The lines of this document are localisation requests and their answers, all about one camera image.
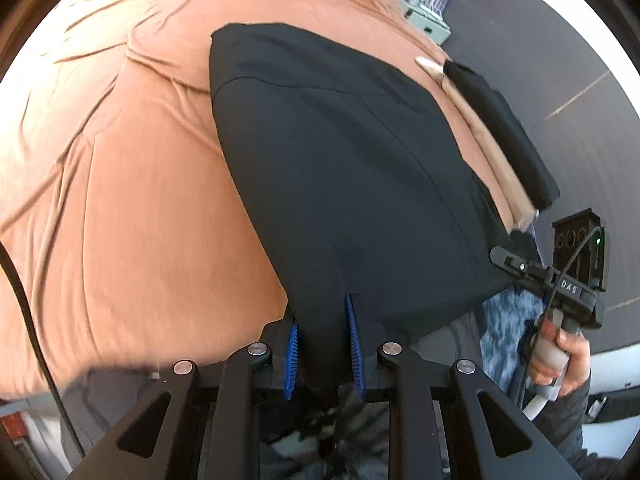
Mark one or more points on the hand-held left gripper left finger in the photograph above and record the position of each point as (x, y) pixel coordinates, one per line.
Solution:
(291, 360)

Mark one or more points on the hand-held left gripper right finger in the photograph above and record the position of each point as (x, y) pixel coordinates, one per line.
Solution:
(356, 350)

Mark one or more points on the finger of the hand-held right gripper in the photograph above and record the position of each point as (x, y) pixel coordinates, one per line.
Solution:
(510, 262)

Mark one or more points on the black shirt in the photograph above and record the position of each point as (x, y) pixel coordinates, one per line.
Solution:
(340, 170)

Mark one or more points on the person's right forearm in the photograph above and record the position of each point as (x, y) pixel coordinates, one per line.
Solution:
(575, 430)

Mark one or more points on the person's right hand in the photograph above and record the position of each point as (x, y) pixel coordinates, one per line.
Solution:
(575, 355)

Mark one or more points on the blue grey patterned pants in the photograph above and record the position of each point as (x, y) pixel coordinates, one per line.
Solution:
(505, 330)

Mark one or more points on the folded beige cloth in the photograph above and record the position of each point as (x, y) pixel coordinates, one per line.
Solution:
(480, 145)

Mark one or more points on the folded black cloth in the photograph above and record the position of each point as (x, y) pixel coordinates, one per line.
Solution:
(515, 135)

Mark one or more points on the orange blanket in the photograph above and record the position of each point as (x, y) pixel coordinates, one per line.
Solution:
(125, 210)

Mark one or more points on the pale green box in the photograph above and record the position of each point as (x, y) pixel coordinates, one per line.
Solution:
(425, 20)

